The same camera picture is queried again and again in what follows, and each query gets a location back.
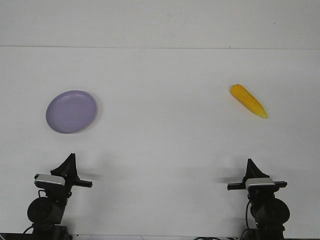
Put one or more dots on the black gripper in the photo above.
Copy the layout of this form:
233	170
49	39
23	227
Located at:
68	169
259	192

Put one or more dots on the purple round plate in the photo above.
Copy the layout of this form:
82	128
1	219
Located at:
71	112

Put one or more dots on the yellow corn cob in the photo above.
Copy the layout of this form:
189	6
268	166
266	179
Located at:
248	100

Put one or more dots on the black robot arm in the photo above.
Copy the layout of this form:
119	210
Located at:
46	215
265	214

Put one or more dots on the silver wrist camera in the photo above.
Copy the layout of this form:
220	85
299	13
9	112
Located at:
44	181
258	182

